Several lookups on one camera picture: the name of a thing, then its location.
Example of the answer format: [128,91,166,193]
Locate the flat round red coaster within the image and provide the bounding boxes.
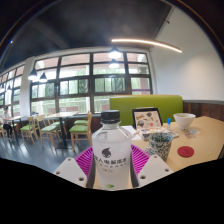
[176,145,195,159]

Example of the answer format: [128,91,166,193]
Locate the clear black-capped drink bottle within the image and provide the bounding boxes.
[91,109,133,191]

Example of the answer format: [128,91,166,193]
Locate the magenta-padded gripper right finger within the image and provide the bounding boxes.
[129,143,174,188]

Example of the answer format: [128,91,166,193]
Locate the person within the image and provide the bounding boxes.
[0,107,14,134]

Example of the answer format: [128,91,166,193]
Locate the white ceramic bowl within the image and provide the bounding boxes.
[172,112,197,130]

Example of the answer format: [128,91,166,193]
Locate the black-framed picture stand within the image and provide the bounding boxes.
[131,107,164,131]

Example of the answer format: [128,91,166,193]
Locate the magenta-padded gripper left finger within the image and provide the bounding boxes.
[53,146,98,189]

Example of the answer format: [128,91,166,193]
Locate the white paper napkin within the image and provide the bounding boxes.
[182,128,200,139]

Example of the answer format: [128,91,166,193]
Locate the group of pendant lamps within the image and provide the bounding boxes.
[0,46,123,94]

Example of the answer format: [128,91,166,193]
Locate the green upholstered bench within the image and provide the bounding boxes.
[109,94,184,127]

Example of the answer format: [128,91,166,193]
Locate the wooden-top dining table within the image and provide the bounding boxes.
[44,111,80,149]

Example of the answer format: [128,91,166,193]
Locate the green speckled mug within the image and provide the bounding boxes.
[144,132,174,162]

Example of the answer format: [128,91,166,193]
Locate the long linear ceiling light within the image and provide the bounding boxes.
[110,37,183,54]

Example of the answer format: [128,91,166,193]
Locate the group of green-seated wooden chairs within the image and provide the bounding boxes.
[0,111,94,153]

